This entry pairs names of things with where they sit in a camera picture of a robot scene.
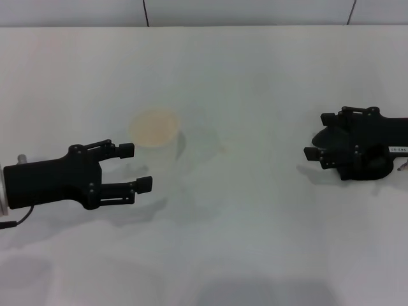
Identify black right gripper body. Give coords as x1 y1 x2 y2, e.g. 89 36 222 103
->
337 106 408 181

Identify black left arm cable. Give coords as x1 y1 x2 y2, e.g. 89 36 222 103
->
0 206 36 231

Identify white paper cup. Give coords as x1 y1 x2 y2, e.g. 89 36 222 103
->
128 109 187 170

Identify dark blue rag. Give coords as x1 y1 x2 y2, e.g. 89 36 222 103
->
311 125 397 182

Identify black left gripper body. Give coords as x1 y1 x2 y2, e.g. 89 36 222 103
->
3 144 104 211

